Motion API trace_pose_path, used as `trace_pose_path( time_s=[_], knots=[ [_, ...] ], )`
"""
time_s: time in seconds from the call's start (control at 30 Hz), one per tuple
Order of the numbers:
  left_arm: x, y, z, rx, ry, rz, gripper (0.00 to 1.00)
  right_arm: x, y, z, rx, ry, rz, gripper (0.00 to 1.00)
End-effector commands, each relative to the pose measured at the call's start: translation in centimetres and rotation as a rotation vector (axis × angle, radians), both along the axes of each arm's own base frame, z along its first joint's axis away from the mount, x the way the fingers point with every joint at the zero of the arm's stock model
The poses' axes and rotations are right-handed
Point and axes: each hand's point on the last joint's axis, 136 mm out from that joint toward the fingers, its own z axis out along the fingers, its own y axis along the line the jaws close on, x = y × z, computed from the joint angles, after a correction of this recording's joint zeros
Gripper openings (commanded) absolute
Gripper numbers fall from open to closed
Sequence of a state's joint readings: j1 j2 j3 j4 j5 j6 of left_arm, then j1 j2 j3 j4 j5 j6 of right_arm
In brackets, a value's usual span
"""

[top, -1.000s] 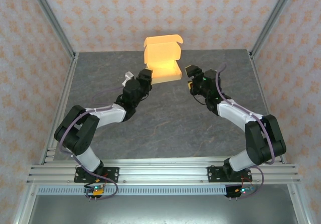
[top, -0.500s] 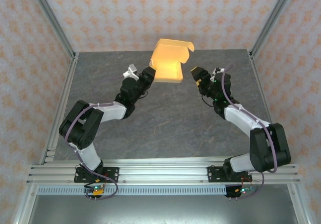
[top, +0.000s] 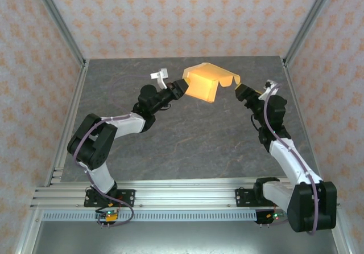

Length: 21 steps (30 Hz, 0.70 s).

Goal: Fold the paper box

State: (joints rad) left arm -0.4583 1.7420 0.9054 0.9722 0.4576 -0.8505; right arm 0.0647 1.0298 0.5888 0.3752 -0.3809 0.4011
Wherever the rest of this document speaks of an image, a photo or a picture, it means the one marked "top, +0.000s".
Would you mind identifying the aluminium mounting beam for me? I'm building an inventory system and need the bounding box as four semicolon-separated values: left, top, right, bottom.
30;179;342;209

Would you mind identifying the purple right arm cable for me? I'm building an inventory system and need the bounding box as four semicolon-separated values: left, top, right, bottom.
260;83;321;235

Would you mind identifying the grey slotted cable duct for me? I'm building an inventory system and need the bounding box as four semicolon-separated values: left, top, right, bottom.
42;211;288;222

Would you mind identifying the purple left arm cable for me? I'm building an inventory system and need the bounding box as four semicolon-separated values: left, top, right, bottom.
72;75;153;227

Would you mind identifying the yellow connector circuit board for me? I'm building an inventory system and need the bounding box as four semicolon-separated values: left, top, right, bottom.
95;208;119;223

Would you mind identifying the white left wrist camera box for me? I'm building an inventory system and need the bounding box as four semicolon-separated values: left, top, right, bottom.
150;68;169;90

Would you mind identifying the aluminium frame post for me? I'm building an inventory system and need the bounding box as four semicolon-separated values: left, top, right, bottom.
30;0;88;67
283;0;339;67

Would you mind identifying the tan cardboard paper box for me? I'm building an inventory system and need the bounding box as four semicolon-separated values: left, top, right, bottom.
182;62;242;104

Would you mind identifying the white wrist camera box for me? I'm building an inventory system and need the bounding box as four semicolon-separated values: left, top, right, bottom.
150;68;169;90
257;79;282;101

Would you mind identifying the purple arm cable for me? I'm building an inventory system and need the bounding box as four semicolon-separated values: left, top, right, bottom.
72;75;153;227
260;83;321;235

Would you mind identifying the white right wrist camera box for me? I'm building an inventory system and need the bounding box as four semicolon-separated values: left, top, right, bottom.
257;79;282;101

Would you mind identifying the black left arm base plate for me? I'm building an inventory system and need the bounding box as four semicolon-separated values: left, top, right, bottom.
84;189;136;208

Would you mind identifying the grey metal sheet panel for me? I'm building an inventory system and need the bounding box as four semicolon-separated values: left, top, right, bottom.
30;221;341;254

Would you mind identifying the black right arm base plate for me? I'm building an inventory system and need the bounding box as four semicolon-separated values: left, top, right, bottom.
235;188;265;208

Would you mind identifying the aluminium frame leg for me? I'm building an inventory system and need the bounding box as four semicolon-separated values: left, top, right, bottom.
14;208;43;254
325;208;352;254

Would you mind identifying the aluminium table side rail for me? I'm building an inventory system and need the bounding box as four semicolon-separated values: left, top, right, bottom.
44;60;90;188
281;57;325;186

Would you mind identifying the green-lit connector circuit board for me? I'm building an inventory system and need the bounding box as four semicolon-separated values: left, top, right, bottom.
267;211;288;221

